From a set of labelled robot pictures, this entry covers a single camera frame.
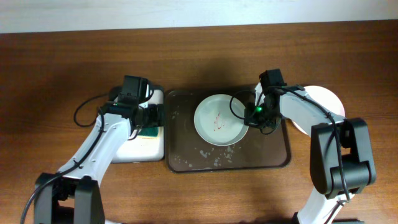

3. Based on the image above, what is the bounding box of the green yellow sponge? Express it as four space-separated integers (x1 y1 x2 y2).
138 127 160 138

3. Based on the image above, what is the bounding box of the grey-green plate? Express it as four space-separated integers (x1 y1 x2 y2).
193 94 249 146

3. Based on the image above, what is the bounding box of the pink plate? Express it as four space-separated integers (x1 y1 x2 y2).
290 85 345 136

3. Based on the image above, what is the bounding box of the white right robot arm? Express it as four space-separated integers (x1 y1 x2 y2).
244 85 376 223

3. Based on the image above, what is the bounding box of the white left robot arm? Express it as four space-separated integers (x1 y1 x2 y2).
29 101 165 223

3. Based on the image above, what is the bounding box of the white soapy sponge tray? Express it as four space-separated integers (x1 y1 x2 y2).
112 85 165 164

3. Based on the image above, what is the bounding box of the dark brown plastic tray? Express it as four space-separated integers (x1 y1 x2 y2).
165 86 292 173

